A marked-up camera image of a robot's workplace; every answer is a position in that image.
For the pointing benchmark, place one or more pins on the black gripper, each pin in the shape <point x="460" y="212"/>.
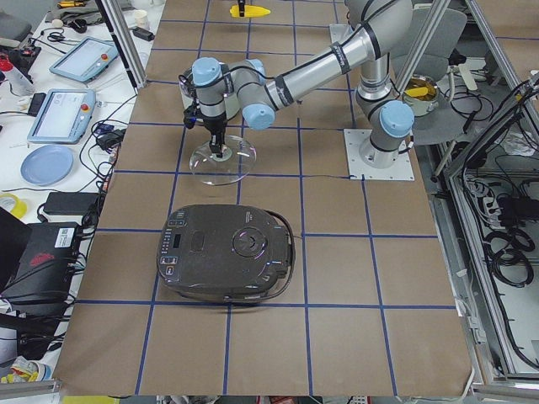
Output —
<point x="214" y="124"/>

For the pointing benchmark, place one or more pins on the clear glass pot lid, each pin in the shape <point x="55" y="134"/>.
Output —
<point x="237" y="161"/>

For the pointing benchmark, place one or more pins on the yellow toy corn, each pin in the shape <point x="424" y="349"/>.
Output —
<point x="251" y="11"/>

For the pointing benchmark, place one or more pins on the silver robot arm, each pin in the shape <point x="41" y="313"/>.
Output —
<point x="376" y="27"/>

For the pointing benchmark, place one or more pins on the white paper cup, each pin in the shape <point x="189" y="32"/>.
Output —
<point x="141" y="19"/>

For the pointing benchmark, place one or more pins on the upper teach pendant tablet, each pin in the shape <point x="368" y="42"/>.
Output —
<point x="86" y="61"/>

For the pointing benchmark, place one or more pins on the teach pendant tablet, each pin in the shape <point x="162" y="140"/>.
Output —
<point x="86" y="61"/>
<point x="63" y="117"/>

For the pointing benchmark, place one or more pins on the dark rice cooker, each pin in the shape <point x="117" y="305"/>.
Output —
<point x="226" y="253"/>

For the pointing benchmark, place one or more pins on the lower teach pendant tablet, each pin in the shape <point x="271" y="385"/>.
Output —
<point x="63" y="117"/>

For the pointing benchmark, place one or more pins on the black smartphone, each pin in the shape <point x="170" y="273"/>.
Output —
<point x="35" y="104"/>

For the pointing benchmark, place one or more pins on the light blue plate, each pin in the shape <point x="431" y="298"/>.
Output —
<point x="47" y="165"/>

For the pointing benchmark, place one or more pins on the metal bowl with yellow items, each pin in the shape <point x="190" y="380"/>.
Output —
<point x="421" y="95"/>

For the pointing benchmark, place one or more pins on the black power adapter brick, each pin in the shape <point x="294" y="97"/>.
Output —
<point x="69" y="203"/>

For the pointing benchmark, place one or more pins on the white spray bottle red cap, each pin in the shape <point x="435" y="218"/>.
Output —
<point x="20" y="84"/>

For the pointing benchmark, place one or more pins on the grey office chair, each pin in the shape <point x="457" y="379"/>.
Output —
<point x="435" y="60"/>

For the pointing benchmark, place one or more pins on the yellow tape roll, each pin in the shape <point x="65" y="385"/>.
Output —
<point x="13" y="204"/>

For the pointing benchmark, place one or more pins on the black red computer box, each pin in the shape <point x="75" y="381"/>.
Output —
<point x="37" y="258"/>

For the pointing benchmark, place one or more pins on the aluminium frame post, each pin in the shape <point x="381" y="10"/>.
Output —
<point x="114" y="20"/>

